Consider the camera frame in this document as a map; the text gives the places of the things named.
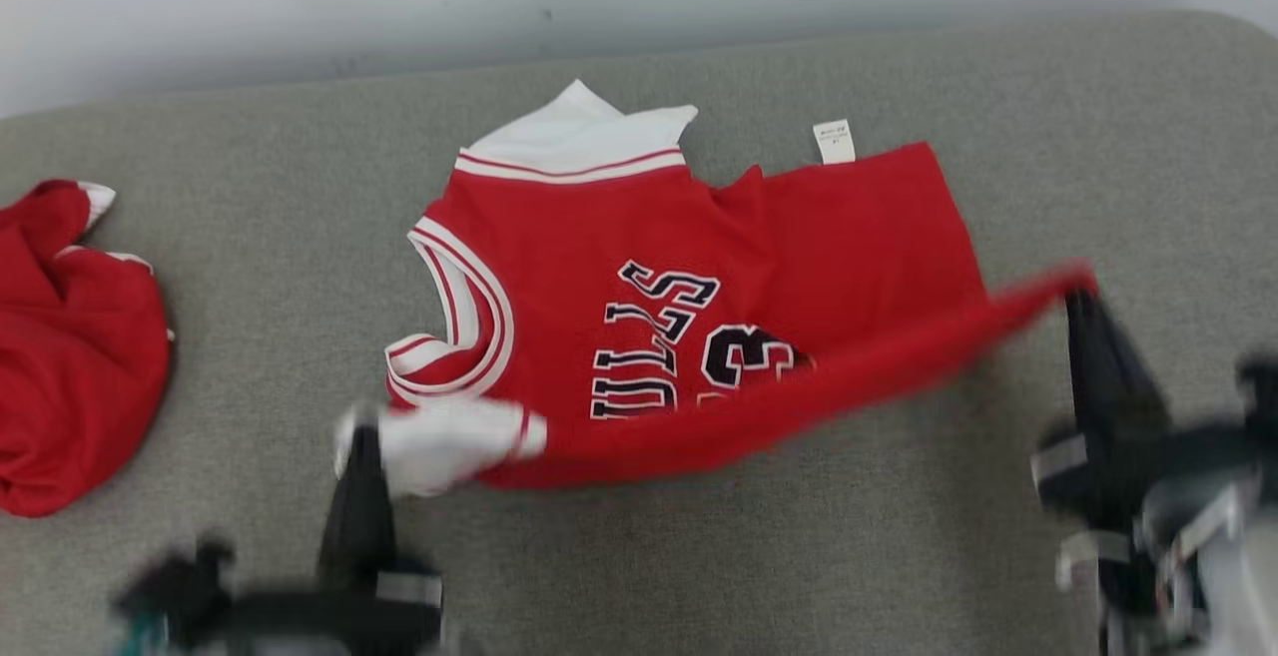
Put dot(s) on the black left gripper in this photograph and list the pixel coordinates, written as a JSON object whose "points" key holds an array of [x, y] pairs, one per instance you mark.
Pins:
{"points": [[339, 616]]}

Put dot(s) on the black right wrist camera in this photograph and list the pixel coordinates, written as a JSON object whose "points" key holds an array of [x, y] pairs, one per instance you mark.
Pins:
{"points": [[1260, 391]]}

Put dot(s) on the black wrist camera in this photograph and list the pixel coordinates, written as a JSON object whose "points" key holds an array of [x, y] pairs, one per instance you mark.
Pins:
{"points": [[180, 588], [1260, 391]]}

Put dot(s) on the red shorts with white stripe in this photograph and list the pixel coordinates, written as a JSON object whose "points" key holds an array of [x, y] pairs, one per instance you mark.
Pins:
{"points": [[80, 356]]}

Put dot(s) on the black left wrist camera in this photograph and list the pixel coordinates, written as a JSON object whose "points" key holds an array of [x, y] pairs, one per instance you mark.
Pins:
{"points": [[180, 588]]}

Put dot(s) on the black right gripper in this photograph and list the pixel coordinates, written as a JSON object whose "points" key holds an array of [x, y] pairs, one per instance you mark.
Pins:
{"points": [[1128, 481]]}

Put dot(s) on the red Bulls basketball jersey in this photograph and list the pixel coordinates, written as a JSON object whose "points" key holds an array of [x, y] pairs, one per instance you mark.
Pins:
{"points": [[639, 237]]}

